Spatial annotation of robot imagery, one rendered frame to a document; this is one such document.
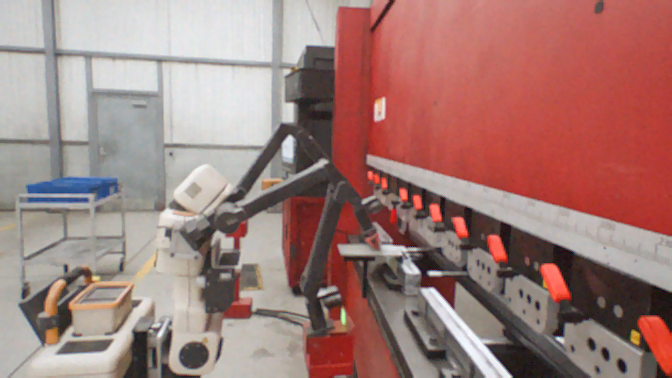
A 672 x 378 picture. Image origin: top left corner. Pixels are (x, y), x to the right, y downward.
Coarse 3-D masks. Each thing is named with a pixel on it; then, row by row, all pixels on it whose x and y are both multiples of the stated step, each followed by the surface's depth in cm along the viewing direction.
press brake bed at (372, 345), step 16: (352, 272) 256; (352, 288) 254; (352, 304) 253; (368, 304) 196; (352, 320) 252; (368, 320) 194; (368, 336) 194; (384, 336) 158; (368, 352) 193; (384, 352) 157; (368, 368) 193; (384, 368) 157; (400, 368) 133
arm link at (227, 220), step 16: (320, 160) 147; (304, 176) 142; (320, 176) 142; (336, 176) 143; (272, 192) 140; (288, 192) 141; (224, 208) 138; (240, 208) 138; (256, 208) 140; (224, 224) 136; (240, 224) 139
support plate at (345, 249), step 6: (342, 246) 203; (348, 246) 204; (354, 246) 204; (360, 246) 204; (366, 246) 205; (372, 246) 205; (342, 252) 193; (348, 252) 193; (354, 252) 193; (360, 252) 194; (366, 252) 194; (372, 252) 194; (378, 252) 195; (384, 252) 195; (390, 252) 195; (396, 252) 196
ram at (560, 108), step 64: (448, 0) 129; (512, 0) 89; (576, 0) 69; (640, 0) 56; (384, 64) 227; (448, 64) 127; (512, 64) 89; (576, 64) 68; (640, 64) 56; (384, 128) 223; (448, 128) 126; (512, 128) 88; (576, 128) 68; (640, 128) 55; (448, 192) 125; (512, 192) 88; (576, 192) 67; (640, 192) 55; (640, 256) 55
